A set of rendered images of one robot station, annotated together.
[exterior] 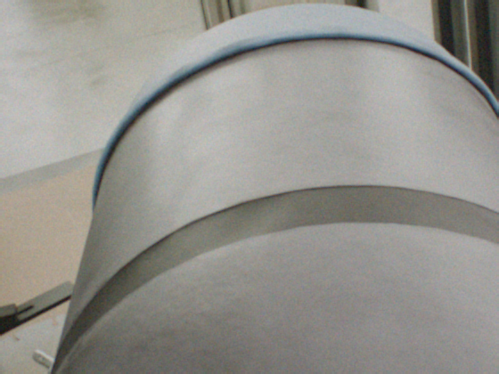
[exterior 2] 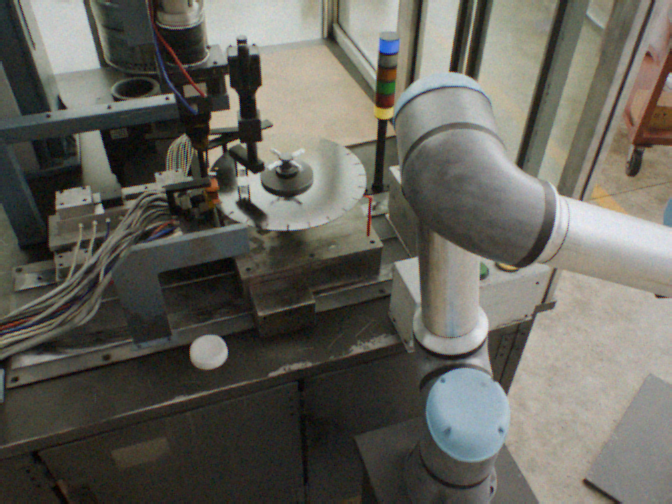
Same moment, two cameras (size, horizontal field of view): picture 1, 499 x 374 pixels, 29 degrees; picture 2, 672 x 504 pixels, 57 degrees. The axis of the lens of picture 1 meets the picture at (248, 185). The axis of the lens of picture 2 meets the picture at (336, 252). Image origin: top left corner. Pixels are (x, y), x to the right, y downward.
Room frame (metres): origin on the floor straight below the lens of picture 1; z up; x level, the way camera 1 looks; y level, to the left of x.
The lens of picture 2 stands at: (-0.41, 0.18, 1.74)
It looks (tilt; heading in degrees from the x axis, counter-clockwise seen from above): 44 degrees down; 354
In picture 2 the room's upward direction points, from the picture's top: 1 degrees clockwise
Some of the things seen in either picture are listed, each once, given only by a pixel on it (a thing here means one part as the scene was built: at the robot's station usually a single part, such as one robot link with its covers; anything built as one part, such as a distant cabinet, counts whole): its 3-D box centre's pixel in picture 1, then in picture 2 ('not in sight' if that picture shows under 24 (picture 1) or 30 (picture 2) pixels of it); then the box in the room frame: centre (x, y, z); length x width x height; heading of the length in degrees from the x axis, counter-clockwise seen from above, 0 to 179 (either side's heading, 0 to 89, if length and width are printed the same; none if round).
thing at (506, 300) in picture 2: not in sight; (465, 292); (0.41, -0.17, 0.82); 0.28 x 0.11 x 0.15; 104
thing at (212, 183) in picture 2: not in sight; (193, 196); (0.60, 0.37, 0.95); 0.10 x 0.03 x 0.07; 104
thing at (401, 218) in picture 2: not in sight; (438, 210); (0.66, -0.16, 0.82); 0.18 x 0.18 x 0.15; 14
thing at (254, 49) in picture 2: not in sight; (246, 91); (0.60, 0.24, 1.17); 0.06 x 0.05 x 0.20; 95
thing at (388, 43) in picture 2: not in sight; (388, 42); (0.84, -0.05, 1.14); 0.05 x 0.04 x 0.03; 14
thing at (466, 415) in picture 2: not in sight; (463, 422); (0.07, -0.07, 0.91); 0.13 x 0.12 x 0.14; 176
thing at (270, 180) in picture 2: not in sight; (286, 172); (0.64, 0.18, 0.96); 0.11 x 0.11 x 0.03
